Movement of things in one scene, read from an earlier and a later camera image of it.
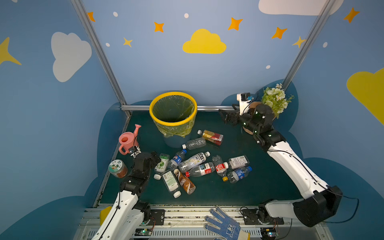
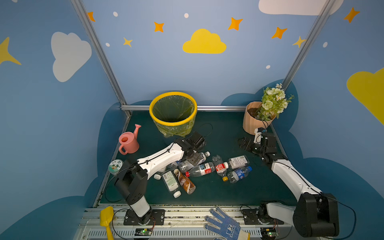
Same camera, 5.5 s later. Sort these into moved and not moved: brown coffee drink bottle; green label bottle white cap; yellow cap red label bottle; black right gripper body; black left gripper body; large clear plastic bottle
Moved: black right gripper body; black left gripper body
Not moved: brown coffee drink bottle; yellow cap red label bottle; green label bottle white cap; large clear plastic bottle
